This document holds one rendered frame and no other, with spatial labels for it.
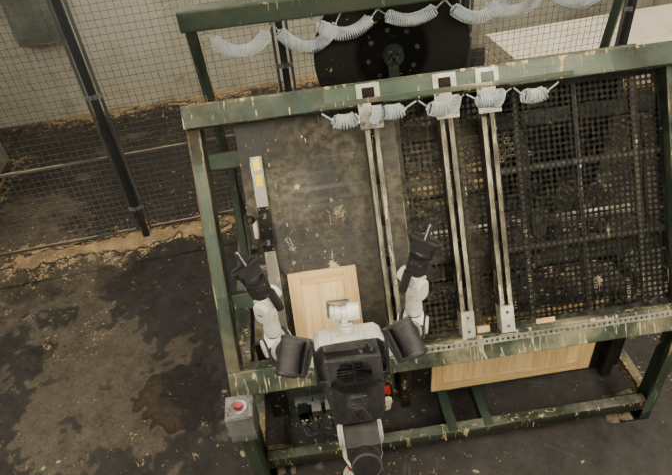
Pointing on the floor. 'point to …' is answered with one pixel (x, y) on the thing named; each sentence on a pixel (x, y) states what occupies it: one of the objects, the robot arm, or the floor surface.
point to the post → (255, 457)
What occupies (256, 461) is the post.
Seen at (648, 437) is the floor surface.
